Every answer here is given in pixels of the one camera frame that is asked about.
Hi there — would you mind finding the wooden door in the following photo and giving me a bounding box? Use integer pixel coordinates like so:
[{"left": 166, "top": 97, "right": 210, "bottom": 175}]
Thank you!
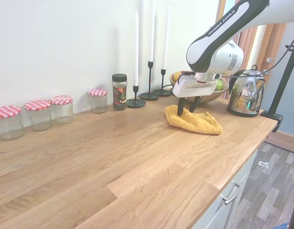
[{"left": 215, "top": 0, "right": 287, "bottom": 104}]

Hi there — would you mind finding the green apple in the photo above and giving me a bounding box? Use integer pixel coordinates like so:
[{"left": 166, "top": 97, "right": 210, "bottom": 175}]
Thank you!
[{"left": 213, "top": 79, "right": 224, "bottom": 92}]

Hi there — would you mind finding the white taper candle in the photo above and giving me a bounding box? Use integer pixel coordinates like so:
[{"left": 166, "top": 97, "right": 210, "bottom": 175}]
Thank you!
[
  {"left": 161, "top": 5, "right": 171, "bottom": 71},
  {"left": 150, "top": 0, "right": 156, "bottom": 63},
  {"left": 133, "top": 10, "right": 140, "bottom": 87}
]

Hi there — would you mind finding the coffee jar black lid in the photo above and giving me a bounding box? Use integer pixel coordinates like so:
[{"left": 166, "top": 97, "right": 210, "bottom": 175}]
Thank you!
[{"left": 111, "top": 73, "right": 128, "bottom": 112}]

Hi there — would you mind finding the white cabinet drawer front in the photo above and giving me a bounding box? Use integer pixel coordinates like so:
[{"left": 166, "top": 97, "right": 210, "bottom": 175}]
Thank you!
[{"left": 189, "top": 149, "right": 259, "bottom": 229}]

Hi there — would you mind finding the black cable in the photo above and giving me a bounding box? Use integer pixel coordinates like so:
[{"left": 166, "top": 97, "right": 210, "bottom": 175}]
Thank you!
[{"left": 263, "top": 43, "right": 294, "bottom": 73}]

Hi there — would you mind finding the yellow terry cloth towel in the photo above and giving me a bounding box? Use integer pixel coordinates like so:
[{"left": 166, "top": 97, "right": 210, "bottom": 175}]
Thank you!
[{"left": 165, "top": 104, "right": 223, "bottom": 135}]

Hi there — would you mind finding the black candle holder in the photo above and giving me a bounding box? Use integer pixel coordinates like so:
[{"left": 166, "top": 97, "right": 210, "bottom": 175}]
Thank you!
[
  {"left": 126, "top": 84, "right": 147, "bottom": 108},
  {"left": 138, "top": 61, "right": 160, "bottom": 101},
  {"left": 152, "top": 68, "right": 172, "bottom": 97}
]

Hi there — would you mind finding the silver drawer handle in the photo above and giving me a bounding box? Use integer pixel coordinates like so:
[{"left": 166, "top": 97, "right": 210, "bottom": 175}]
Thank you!
[{"left": 221, "top": 182, "right": 241, "bottom": 205}]

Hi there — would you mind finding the black camera stand with clamp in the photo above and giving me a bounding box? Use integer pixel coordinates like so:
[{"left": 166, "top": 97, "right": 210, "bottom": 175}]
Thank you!
[{"left": 260, "top": 35, "right": 294, "bottom": 133}]

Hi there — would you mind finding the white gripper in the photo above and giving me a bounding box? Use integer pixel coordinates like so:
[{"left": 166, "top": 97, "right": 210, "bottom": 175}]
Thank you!
[{"left": 172, "top": 74, "right": 219, "bottom": 116}]

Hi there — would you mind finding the glass jar red gingham lid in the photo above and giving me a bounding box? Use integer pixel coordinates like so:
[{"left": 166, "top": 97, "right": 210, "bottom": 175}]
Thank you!
[
  {"left": 49, "top": 95, "right": 74, "bottom": 125},
  {"left": 0, "top": 105, "right": 25, "bottom": 141},
  {"left": 87, "top": 87, "right": 108, "bottom": 114},
  {"left": 24, "top": 99, "right": 53, "bottom": 132}
]

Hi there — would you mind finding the stainless steel kettle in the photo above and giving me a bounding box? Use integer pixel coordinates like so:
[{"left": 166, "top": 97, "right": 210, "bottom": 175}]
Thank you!
[{"left": 226, "top": 64, "right": 267, "bottom": 118}]

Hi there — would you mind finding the wooden fruit bowl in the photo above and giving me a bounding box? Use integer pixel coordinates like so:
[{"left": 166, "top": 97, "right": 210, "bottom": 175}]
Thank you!
[{"left": 168, "top": 71, "right": 230, "bottom": 105}]

